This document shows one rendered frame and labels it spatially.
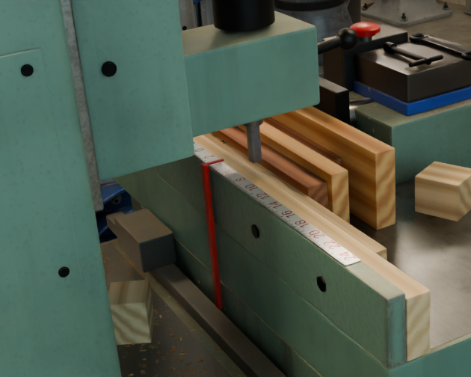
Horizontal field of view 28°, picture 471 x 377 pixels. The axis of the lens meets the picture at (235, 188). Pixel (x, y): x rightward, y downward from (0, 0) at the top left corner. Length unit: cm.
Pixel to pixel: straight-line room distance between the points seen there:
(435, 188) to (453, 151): 11
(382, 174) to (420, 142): 11
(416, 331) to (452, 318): 6
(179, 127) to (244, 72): 8
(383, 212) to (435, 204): 5
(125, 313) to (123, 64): 26
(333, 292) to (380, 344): 6
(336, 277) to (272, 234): 9
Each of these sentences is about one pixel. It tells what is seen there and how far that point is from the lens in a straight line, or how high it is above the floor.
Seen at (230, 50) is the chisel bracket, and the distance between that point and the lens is 75.
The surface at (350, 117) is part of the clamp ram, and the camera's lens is 91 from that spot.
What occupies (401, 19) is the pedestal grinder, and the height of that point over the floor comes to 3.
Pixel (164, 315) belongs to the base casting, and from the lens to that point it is 90.
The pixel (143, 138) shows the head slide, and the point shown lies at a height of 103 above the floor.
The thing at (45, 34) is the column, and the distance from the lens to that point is 61.
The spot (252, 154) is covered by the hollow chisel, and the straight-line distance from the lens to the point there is 82.
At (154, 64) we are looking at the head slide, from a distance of 68.
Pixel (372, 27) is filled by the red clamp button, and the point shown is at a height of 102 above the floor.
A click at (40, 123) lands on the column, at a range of 62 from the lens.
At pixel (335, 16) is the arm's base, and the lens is 151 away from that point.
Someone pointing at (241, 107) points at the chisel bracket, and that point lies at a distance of 77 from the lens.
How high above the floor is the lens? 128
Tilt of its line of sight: 25 degrees down
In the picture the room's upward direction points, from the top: 5 degrees counter-clockwise
